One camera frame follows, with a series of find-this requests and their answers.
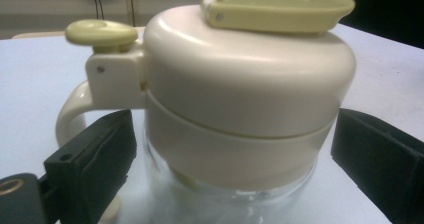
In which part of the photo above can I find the long black floor cable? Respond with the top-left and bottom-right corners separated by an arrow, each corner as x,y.
95,0 -> 106,20

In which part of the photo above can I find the black hanging wall cable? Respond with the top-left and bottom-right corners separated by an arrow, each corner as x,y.
90,0 -> 100,20

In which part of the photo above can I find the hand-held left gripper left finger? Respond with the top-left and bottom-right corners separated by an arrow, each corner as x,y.
43,108 -> 138,224

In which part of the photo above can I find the cream lidded glass jug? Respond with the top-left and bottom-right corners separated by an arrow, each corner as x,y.
54,0 -> 357,224

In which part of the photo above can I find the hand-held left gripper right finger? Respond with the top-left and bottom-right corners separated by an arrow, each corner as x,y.
331,107 -> 424,224

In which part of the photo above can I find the white table cover sheet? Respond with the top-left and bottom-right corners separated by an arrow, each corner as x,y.
0,23 -> 424,224

